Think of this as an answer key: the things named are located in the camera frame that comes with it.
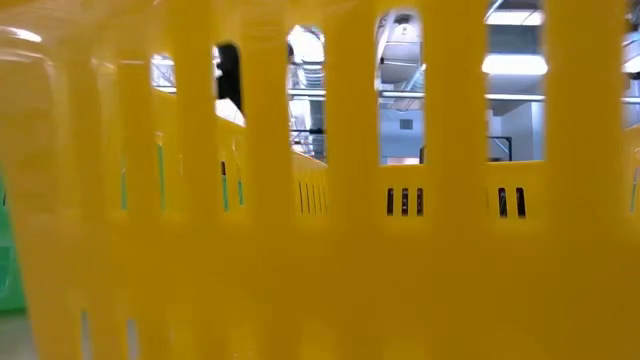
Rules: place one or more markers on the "yellow slotted plastic basket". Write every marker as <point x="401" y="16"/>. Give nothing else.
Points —
<point x="350" y="275"/>

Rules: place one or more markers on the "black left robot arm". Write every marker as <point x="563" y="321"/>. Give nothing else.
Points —
<point x="229" y="75"/>

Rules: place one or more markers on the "white ceiling light panel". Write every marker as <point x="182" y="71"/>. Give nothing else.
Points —
<point x="514" y="65"/>
<point x="514" y="18"/>

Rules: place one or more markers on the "black metal background frame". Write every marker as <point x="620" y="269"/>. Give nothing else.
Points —
<point x="510" y="149"/>

